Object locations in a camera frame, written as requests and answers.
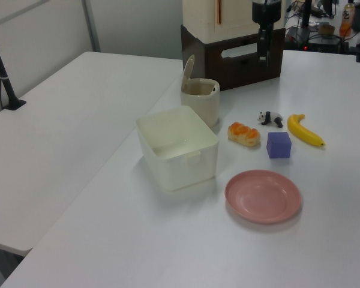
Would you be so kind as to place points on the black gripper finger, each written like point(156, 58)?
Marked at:
point(261, 45)
point(268, 45)

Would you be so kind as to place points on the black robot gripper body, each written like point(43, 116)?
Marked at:
point(266, 11)

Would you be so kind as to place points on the cream round flip-lid trash can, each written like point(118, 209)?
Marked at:
point(201, 103)

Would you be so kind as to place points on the dark brown drawer cabinet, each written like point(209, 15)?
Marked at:
point(228, 64)

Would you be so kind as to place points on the black device with red light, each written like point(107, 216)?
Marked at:
point(322, 45)

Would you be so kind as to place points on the brown tape roll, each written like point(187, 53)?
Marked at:
point(326, 29)

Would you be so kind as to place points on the cream mini fridge toy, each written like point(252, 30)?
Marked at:
point(204, 21)

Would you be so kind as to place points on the black and white panda figurine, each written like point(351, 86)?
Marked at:
point(270, 117)

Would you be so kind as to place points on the orange drink bottle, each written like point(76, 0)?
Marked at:
point(346, 19)

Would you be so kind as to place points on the orange glazed toy bread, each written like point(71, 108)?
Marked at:
point(244, 134)

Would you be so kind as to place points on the yellow toy banana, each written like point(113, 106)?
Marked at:
point(303, 130)

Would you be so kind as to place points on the purple cube block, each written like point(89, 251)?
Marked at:
point(278, 145)

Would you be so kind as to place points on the white rectangular plastic storage box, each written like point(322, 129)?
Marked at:
point(180, 150)

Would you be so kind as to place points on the pink round plate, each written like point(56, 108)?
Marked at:
point(263, 201)

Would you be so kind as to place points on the black vertical stand post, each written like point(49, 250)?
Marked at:
point(306, 15)

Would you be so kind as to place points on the grey partition frame post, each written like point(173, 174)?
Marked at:
point(91, 25)

